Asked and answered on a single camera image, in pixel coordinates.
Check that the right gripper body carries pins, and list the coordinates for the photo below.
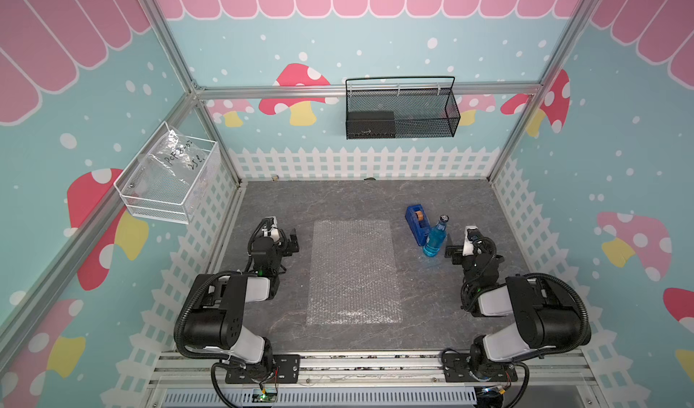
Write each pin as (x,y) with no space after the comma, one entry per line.
(455,251)

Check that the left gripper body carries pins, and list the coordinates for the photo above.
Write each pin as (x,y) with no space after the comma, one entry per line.
(288,244)

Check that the blue glass bottle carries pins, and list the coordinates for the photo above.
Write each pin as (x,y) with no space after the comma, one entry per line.
(436,237)

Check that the clear bubble wrap sheet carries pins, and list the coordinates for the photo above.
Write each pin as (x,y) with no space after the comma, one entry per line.
(353,275)

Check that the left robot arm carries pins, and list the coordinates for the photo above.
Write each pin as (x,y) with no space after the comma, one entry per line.
(210,324)

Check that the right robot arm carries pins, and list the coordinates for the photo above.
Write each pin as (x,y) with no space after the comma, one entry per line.
(549,317)

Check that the blue tape dispenser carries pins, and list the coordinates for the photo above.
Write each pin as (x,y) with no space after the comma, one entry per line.
(418,223)

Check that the clear plastic bag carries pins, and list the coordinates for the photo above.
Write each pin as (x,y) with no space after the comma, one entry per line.
(171,171)

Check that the black box in basket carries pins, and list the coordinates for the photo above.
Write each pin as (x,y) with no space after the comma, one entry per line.
(370,125)

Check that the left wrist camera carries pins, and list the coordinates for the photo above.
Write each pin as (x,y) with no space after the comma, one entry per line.
(270,229)

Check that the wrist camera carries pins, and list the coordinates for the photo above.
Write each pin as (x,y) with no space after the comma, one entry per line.
(270,229)
(473,234)

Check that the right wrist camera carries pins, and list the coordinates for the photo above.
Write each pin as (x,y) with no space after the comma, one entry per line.
(473,234)

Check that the white wire mesh basket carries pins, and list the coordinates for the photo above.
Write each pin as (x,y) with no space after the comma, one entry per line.
(181,213)

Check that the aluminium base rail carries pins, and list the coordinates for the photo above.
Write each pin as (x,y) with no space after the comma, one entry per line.
(415,378)

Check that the black wire mesh basket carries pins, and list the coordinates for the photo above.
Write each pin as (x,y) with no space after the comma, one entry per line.
(424,107)

